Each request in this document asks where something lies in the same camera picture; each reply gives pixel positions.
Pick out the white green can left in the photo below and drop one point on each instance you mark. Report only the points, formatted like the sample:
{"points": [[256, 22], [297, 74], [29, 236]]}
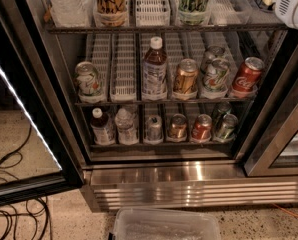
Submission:
{"points": [[88, 82]]}

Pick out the brown tea bottle middle shelf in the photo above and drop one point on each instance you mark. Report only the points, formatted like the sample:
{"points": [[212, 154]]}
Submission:
{"points": [[154, 71]]}

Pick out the brown tea bottle shelf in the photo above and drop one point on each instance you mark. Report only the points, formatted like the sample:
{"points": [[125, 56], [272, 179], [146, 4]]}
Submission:
{"points": [[154, 71], [102, 127]]}

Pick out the gold soda can middle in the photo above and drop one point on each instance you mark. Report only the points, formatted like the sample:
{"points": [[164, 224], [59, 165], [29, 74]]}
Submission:
{"points": [[186, 77]]}

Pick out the green can bottom front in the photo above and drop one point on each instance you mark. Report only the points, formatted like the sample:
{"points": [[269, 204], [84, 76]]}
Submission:
{"points": [[226, 128]]}

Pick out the white green can front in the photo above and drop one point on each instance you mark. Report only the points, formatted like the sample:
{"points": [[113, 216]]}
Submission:
{"points": [[216, 74]]}

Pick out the gold can bottom shelf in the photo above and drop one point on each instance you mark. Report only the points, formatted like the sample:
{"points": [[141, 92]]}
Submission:
{"points": [[177, 127]]}

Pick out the clear water bottle shelf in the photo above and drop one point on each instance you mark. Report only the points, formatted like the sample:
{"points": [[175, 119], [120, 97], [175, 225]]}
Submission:
{"points": [[127, 132], [71, 13]]}

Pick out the open glass fridge door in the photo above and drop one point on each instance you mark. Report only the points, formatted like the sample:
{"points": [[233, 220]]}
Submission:
{"points": [[39, 154]]}

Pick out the red can bottom shelf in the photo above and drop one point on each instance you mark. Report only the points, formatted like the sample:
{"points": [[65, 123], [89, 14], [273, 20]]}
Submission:
{"points": [[201, 130]]}

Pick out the clear water bottle top shelf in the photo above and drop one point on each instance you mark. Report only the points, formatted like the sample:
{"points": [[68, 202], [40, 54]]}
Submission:
{"points": [[71, 13]]}

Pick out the green can bottom behind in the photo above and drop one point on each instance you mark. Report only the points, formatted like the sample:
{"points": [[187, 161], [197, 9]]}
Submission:
{"points": [[219, 111]]}

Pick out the red coca cola can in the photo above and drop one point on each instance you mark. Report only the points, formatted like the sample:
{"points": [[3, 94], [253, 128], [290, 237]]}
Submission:
{"points": [[248, 74]]}

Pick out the clear water bottle bottom shelf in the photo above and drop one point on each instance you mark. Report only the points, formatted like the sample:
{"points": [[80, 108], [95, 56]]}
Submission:
{"points": [[127, 132]]}

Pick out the silver can bottom shelf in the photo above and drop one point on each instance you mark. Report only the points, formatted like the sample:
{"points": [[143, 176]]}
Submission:
{"points": [[154, 128]]}

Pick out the silver can behind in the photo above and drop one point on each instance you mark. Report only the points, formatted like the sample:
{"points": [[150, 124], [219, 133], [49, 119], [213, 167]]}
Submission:
{"points": [[211, 52]]}

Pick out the clear plastic bin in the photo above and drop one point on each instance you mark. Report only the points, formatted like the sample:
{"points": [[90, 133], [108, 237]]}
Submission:
{"points": [[163, 224]]}

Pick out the stainless steel fridge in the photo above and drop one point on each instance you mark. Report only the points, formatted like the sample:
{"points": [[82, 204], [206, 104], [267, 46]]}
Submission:
{"points": [[258, 165]]}

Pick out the brown tea bottle bottom shelf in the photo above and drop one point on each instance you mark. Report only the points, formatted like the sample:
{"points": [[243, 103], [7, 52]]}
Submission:
{"points": [[102, 127]]}

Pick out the white green can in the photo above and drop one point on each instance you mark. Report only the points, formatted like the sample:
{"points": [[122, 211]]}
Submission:
{"points": [[216, 74], [88, 82]]}

